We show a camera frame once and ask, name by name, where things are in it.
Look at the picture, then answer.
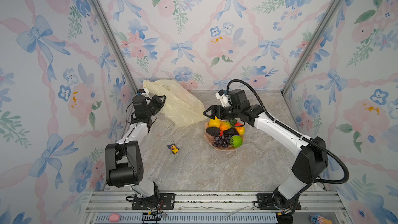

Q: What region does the small yellow blue toy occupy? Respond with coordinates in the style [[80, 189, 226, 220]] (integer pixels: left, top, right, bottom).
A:
[[167, 144, 179, 155]]

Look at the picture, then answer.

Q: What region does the dark avocado fruit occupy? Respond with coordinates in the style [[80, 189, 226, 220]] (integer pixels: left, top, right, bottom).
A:
[[223, 128, 239, 136], [206, 127, 221, 137]]

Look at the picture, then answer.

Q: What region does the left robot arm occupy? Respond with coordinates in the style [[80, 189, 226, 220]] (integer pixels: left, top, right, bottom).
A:
[[105, 89, 166, 209]]

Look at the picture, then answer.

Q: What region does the pink wavy fruit plate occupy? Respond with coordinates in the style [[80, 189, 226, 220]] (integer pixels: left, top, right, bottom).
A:
[[204, 120, 246, 151]]

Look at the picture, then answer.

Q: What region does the yellow lemon fruit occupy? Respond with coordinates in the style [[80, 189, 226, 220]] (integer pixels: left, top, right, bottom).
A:
[[208, 117, 221, 128]]

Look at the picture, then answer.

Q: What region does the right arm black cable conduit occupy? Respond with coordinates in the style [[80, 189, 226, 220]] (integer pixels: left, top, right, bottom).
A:
[[226, 79, 350, 185]]

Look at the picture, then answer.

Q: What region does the red yellow mango fruit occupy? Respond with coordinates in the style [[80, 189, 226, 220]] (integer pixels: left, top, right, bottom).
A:
[[234, 122, 245, 136]]

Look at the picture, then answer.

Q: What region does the green apple fruit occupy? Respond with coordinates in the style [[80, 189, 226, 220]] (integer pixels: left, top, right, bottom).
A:
[[230, 135, 243, 148]]

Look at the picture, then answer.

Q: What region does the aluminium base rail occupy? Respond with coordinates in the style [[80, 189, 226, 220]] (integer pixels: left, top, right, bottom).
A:
[[81, 190, 353, 224]]

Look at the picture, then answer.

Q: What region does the right metal corner post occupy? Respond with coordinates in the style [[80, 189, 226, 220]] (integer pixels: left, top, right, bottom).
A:
[[281, 0, 344, 96]]

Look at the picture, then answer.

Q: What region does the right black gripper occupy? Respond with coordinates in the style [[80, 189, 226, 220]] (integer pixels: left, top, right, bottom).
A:
[[203, 107, 240, 121]]

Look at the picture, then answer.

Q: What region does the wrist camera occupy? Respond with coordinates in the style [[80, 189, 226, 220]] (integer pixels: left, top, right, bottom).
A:
[[137, 88, 150, 97], [216, 89, 231, 107]]

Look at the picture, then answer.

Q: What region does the purple grape bunch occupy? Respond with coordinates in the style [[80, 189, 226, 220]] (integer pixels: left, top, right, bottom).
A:
[[212, 135, 231, 149]]

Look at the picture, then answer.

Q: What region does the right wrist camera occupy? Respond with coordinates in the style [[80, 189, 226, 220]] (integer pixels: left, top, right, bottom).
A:
[[216, 89, 231, 107]]

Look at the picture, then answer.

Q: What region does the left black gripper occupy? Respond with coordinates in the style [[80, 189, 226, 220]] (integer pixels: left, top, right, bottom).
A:
[[146, 95, 165, 119]]

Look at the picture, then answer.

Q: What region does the orange green papaya fruit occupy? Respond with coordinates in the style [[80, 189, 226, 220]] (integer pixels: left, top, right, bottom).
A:
[[219, 121, 232, 131]]

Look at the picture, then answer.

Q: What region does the metal corner post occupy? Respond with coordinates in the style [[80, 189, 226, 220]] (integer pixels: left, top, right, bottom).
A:
[[88, 0, 138, 93], [281, 0, 344, 96]]

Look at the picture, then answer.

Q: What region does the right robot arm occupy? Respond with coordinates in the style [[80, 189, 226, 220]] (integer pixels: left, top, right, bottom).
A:
[[204, 89, 328, 209]]

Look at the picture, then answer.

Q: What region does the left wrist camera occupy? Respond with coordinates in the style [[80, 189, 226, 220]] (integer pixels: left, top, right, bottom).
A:
[[137, 88, 150, 97]]

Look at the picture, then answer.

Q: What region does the left metal corner post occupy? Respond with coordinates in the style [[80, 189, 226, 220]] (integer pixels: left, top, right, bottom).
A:
[[88, 0, 138, 93]]

